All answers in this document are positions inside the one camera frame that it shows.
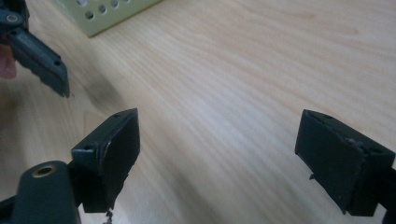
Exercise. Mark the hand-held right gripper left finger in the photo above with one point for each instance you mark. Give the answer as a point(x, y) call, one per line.
point(109, 161)

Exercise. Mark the pale green plastic basket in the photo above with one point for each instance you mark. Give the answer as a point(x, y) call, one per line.
point(102, 15)

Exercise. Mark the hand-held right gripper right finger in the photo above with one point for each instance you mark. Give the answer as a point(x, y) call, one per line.
point(339, 161)

